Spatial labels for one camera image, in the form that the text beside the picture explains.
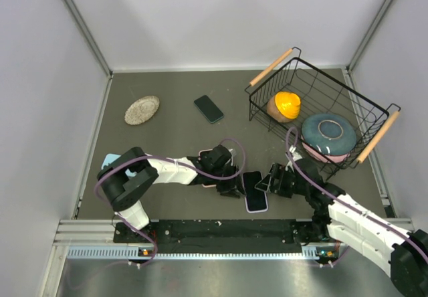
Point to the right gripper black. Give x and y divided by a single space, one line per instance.
277 171

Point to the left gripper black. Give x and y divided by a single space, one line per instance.
233 187

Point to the lavender phone case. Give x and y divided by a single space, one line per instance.
249 210

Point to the pink phone case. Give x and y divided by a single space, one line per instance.
199 154

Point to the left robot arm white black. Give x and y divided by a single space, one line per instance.
124 179

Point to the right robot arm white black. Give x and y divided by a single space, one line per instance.
401 254

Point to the light blue phone case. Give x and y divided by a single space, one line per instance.
110 158

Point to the pink bowl under blue bowl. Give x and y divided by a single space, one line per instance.
334 158

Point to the orange yellow cupcake toy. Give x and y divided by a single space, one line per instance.
284 107

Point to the blue ceramic bowl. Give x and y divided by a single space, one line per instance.
329 134

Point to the green smartphone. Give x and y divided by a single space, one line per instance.
208 109

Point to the speckled beige plate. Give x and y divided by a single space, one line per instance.
142 110

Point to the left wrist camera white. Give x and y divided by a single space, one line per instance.
232 152

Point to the black wire basket wooden handles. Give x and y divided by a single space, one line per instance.
319 92

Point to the white slotted cable duct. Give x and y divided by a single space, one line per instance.
139 253

